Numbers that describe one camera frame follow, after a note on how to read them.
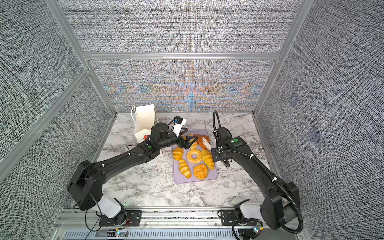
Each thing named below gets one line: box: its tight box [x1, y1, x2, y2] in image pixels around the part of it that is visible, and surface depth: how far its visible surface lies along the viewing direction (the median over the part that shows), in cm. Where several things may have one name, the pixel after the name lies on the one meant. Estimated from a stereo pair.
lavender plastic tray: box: [172, 130, 218, 184], surface depth 91 cm
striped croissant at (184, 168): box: [178, 158, 192, 179], surface depth 89 cm
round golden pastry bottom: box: [193, 164, 209, 180], surface depth 87 cm
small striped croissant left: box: [172, 147, 184, 161], surface depth 96 cm
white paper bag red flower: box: [131, 102, 156, 144], surface depth 87 cm
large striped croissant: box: [201, 148, 215, 170], surface depth 92 cm
